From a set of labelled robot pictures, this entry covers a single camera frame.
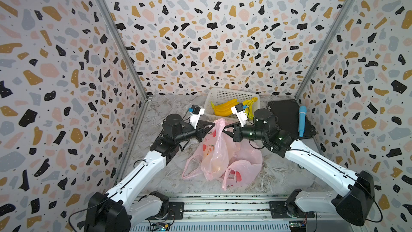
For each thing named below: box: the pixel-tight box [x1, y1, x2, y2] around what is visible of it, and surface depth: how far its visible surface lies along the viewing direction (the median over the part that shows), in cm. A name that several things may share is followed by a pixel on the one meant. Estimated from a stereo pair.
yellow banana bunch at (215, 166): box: [210, 160, 222, 174], surface depth 74 cm
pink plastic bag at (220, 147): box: [200, 118, 240, 181], surface depth 71 cm
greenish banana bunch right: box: [242, 96, 259, 120], surface depth 111 cm
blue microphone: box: [298, 105, 307, 138], surface depth 100 cm
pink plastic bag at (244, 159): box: [181, 139, 263, 191], surface depth 81 cm
